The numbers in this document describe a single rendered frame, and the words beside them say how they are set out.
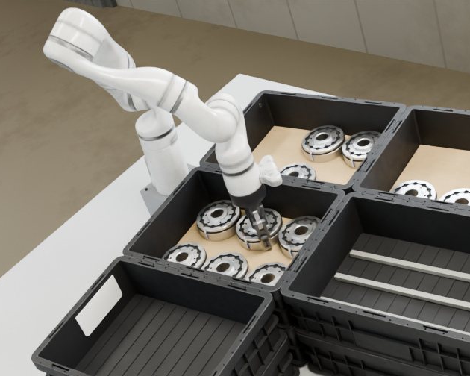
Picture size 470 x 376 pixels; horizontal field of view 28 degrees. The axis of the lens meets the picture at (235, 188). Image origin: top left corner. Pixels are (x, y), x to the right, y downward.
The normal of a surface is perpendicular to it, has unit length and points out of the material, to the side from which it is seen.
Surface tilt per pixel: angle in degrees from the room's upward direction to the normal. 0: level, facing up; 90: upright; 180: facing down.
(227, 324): 0
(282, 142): 0
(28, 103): 0
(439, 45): 90
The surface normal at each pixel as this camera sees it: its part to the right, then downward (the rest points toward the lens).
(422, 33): -0.65, 0.61
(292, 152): -0.29, -0.75
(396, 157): 0.80, 0.15
